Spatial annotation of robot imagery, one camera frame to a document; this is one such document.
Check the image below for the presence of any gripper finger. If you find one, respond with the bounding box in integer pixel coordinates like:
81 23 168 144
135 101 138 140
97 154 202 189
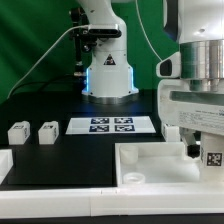
181 128 200 158

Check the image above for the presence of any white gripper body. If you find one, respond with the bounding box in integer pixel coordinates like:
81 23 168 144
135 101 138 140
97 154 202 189
157 79 224 136

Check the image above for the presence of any white square tabletop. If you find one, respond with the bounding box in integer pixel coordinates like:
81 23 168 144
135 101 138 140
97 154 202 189
115 142 224 187

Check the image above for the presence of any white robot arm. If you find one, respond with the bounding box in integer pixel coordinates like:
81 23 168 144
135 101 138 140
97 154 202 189
77 0 224 159

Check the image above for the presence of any white front fence bar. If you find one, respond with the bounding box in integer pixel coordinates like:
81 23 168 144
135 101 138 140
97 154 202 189
0 183 224 219

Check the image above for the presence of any white sheet with markers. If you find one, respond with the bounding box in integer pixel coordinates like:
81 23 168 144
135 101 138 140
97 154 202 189
66 116 155 135

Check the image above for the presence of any white left fence piece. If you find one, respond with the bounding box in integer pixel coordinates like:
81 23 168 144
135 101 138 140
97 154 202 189
0 149 13 185

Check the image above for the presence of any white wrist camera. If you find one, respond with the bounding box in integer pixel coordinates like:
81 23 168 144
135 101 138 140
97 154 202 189
156 52 181 78

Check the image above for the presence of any white cable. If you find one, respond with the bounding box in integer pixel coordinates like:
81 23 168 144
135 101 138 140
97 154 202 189
7 24 90 100

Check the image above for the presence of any black cable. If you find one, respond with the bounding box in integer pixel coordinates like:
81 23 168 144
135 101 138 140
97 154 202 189
9 73 84 98

